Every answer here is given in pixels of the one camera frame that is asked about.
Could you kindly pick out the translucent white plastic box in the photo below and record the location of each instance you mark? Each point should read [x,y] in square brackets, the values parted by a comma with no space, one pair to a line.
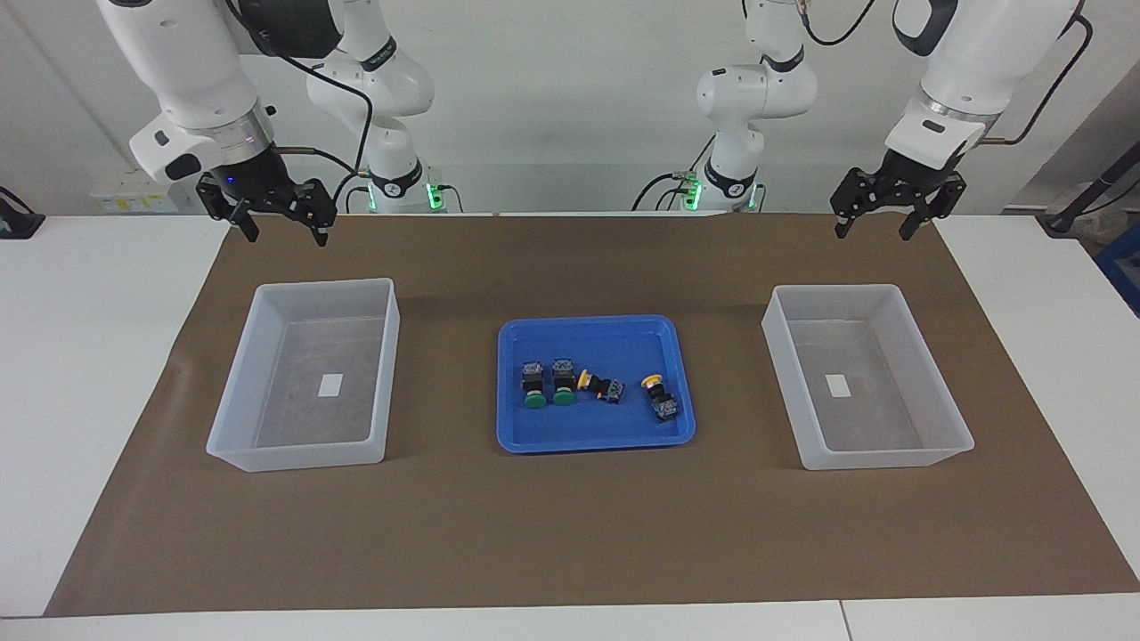
[891,456]
[378,356]

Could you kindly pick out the white label sticker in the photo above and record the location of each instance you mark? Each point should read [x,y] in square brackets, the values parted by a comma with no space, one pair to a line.
[330,385]
[836,385]

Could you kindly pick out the black clamp mount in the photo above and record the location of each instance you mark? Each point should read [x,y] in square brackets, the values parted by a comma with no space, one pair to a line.
[18,221]

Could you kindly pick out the white box with yellow labels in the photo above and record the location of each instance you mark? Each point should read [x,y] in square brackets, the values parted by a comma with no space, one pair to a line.
[134,194]

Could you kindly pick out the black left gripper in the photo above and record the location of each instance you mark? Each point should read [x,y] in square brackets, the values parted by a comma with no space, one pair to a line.
[901,178]

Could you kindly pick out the yellow push button switch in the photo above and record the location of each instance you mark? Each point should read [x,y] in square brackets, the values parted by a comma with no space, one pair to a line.
[662,401]
[601,385]

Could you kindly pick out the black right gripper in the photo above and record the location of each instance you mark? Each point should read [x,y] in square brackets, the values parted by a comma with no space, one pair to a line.
[258,182]

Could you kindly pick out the black stand pole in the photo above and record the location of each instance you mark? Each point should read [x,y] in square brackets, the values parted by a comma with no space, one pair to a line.
[1082,200]

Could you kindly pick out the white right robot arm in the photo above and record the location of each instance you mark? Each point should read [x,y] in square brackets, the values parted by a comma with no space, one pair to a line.
[196,71]

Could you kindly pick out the brown paper table mat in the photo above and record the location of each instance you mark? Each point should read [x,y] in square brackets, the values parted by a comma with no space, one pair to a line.
[570,534]

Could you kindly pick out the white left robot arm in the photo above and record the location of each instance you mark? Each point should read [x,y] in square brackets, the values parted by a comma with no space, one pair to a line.
[980,62]

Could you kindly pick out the green push button switch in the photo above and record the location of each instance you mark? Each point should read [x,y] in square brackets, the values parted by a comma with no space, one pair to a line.
[534,387]
[563,383]

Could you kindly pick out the blue plastic tray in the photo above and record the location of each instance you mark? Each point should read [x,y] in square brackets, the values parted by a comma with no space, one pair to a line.
[606,429]

